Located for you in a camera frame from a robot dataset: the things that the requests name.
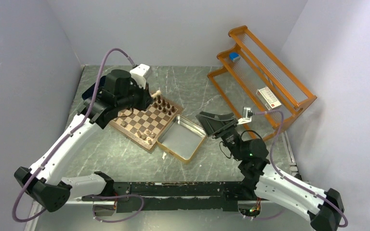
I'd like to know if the wooden chess board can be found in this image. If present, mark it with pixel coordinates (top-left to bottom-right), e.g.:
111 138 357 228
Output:
109 96 183 152

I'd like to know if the orange wooden rack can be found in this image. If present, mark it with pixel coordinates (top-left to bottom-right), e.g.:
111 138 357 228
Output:
207 26 317 131

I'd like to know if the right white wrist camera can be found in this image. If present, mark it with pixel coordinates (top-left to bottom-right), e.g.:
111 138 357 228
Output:
238 106 254 125

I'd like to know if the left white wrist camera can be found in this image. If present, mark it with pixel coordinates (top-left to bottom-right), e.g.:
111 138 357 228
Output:
129 64 152 89

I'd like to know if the red white card box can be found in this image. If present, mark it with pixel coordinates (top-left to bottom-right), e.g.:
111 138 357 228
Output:
256 87 282 110

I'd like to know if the gold-rimmed metal tin tray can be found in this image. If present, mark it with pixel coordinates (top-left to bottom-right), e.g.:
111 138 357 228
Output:
157 115 207 164

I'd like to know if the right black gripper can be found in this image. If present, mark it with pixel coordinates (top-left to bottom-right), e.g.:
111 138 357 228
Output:
196 111 244 161

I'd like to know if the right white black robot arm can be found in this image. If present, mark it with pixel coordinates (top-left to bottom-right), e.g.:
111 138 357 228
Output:
196 112 349 231

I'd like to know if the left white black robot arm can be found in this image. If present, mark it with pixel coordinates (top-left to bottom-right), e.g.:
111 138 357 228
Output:
14 64 155 212

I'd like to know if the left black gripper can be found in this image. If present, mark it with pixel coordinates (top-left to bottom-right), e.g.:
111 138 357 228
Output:
117 78 154 111

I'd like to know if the blue white small object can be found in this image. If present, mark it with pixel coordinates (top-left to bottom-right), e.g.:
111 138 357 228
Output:
228 52 240 62

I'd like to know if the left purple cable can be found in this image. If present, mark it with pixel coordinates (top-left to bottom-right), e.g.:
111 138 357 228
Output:
12 48 145 223

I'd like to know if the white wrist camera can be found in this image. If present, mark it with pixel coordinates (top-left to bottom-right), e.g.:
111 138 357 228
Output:
238 106 254 125
129 64 152 89

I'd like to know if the aluminium frame rail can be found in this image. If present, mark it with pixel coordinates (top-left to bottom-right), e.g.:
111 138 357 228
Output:
24 181 87 231

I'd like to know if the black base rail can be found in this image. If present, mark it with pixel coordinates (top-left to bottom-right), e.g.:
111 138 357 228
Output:
82 181 258 213

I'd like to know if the dark blue piece box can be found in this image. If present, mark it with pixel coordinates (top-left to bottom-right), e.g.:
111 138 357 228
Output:
81 80 105 101

